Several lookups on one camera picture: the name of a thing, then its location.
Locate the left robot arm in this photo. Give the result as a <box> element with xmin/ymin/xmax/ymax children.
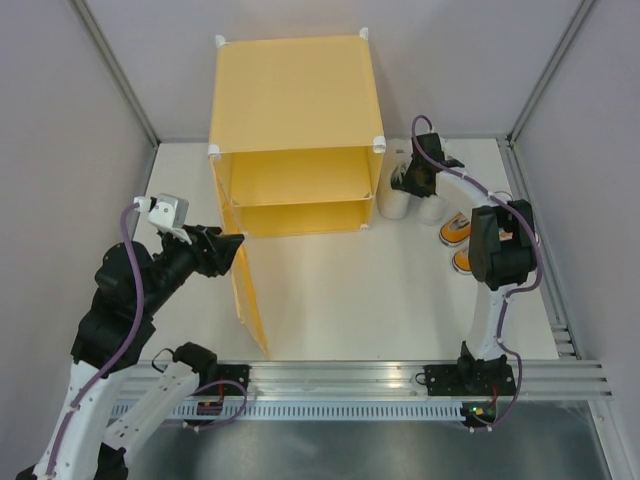
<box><xmin>17</xmin><ymin>225</ymin><xmax>244</xmax><ymax>479</ymax></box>

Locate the white slotted cable duct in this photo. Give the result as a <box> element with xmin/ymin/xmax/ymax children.
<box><xmin>112</xmin><ymin>402</ymin><xmax>464</xmax><ymax>424</ymax></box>

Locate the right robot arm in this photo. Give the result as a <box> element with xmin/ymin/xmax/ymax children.
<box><xmin>402</xmin><ymin>132</ymin><xmax>539</xmax><ymax>397</ymax></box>

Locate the upper orange canvas sneaker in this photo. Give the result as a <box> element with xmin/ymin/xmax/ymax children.
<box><xmin>439</xmin><ymin>190</ymin><xmax>513</xmax><ymax>247</ymax></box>

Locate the yellow cabinet door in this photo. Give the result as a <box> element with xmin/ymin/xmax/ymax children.
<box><xmin>212</xmin><ymin>168</ymin><xmax>271</xmax><ymax>360</ymax></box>

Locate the white sneaker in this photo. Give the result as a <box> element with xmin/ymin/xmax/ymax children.
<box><xmin>417</xmin><ymin>194</ymin><xmax>448</xmax><ymax>225</ymax></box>
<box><xmin>377</xmin><ymin>149</ymin><xmax>410</xmax><ymax>220</ymax></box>

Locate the right aluminium frame post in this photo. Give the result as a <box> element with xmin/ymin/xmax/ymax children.
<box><xmin>506</xmin><ymin>0</ymin><xmax>599</xmax><ymax>146</ymax></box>

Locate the orange canvas sneaker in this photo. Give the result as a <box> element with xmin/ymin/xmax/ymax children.
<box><xmin>439</xmin><ymin>190</ymin><xmax>513</xmax><ymax>247</ymax></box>
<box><xmin>452</xmin><ymin>247</ymin><xmax>471</xmax><ymax>275</ymax></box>

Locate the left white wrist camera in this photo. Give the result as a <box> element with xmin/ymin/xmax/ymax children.
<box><xmin>133</xmin><ymin>193</ymin><xmax>192</xmax><ymax>244</ymax></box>

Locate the yellow plastic shoe cabinet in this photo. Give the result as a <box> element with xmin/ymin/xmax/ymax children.
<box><xmin>208</xmin><ymin>30</ymin><xmax>386</xmax><ymax>237</ymax></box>

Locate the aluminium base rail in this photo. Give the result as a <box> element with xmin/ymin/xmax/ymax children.
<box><xmin>67</xmin><ymin>358</ymin><xmax>614</xmax><ymax>401</ymax></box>

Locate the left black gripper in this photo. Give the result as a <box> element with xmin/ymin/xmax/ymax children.
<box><xmin>140</xmin><ymin>222</ymin><xmax>246</xmax><ymax>315</ymax></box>

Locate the lower orange canvas sneaker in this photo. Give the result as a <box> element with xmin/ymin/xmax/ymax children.
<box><xmin>452</xmin><ymin>247</ymin><xmax>471</xmax><ymax>275</ymax></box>

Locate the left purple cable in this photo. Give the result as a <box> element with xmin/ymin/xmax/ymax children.
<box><xmin>44</xmin><ymin>202</ymin><xmax>149</xmax><ymax>476</ymax></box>

